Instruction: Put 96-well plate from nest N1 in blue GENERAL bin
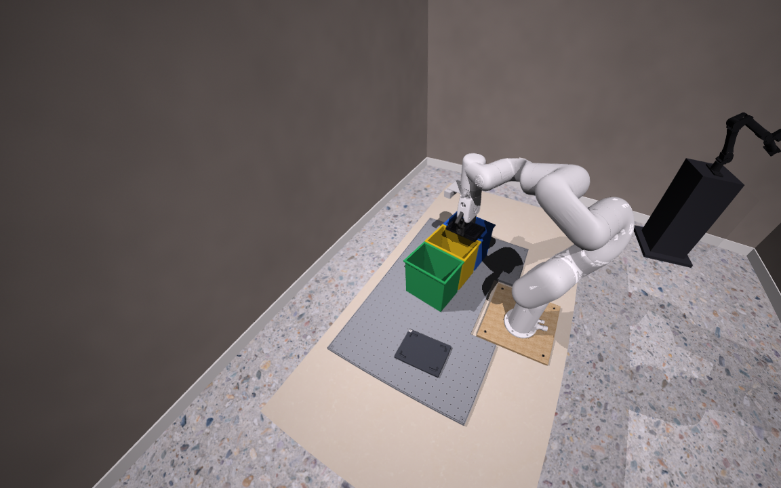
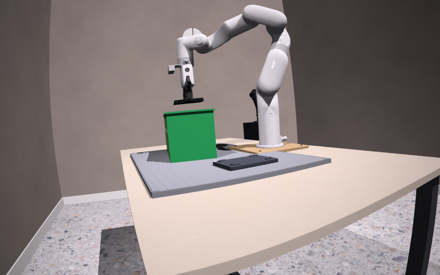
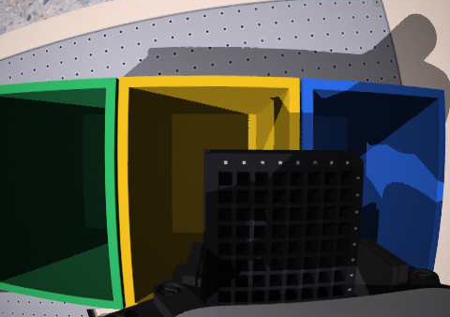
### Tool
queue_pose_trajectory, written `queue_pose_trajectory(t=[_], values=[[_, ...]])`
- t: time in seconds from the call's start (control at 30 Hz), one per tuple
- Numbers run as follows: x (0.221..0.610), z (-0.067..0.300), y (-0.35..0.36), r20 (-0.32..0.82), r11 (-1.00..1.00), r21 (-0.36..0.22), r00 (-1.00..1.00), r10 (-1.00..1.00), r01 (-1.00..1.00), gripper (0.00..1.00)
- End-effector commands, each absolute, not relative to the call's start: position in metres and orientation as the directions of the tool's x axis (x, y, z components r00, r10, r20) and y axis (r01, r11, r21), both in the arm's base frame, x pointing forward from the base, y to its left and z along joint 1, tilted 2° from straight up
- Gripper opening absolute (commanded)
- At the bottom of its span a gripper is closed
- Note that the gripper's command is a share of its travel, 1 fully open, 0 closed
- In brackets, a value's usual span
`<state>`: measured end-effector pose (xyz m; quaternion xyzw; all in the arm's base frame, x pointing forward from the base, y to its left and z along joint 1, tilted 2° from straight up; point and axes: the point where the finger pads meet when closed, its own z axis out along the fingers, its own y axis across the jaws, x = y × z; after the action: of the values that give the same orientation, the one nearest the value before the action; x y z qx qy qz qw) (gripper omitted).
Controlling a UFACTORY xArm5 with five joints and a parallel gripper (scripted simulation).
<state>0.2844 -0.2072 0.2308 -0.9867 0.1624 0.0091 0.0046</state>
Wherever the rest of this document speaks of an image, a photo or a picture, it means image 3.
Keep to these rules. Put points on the blue bin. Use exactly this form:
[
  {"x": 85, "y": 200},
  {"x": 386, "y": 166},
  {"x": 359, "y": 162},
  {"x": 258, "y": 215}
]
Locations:
[{"x": 399, "y": 131}]

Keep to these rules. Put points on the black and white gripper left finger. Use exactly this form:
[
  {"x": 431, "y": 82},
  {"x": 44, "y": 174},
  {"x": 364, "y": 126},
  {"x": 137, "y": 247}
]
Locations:
[{"x": 172, "y": 297}]

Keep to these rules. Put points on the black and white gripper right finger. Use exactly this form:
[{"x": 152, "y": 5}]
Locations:
[{"x": 379, "y": 271}]

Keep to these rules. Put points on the yellow open bin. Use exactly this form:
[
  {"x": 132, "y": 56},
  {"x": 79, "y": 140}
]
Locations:
[{"x": 164, "y": 124}]

